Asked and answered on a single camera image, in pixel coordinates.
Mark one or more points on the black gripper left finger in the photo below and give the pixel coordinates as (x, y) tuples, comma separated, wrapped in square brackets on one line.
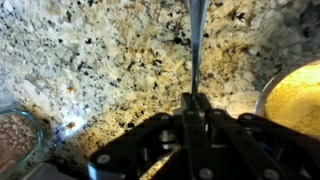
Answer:
[(187, 103)]

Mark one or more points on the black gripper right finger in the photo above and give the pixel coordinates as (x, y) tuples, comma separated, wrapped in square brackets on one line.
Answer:
[(203, 103)]

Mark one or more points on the steel bowl with yellow grains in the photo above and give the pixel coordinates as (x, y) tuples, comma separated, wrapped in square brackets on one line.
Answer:
[(292, 97)]

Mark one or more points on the glass measuring jar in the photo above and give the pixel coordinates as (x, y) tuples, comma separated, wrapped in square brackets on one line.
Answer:
[(20, 137)]

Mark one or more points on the silver metal spoon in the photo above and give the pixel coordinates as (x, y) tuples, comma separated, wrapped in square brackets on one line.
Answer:
[(197, 11)]

